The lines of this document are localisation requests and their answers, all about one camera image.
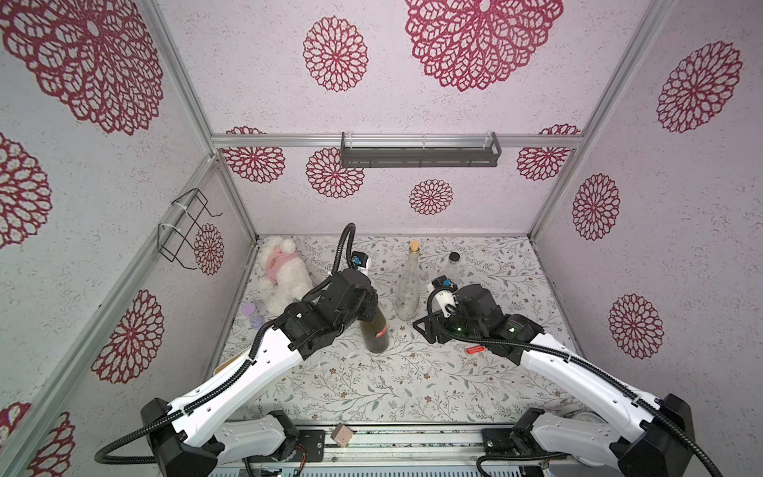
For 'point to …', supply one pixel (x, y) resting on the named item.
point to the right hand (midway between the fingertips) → (420, 318)
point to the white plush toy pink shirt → (286, 277)
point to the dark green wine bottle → (376, 334)
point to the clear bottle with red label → (453, 268)
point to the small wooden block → (342, 434)
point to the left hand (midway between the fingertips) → (368, 294)
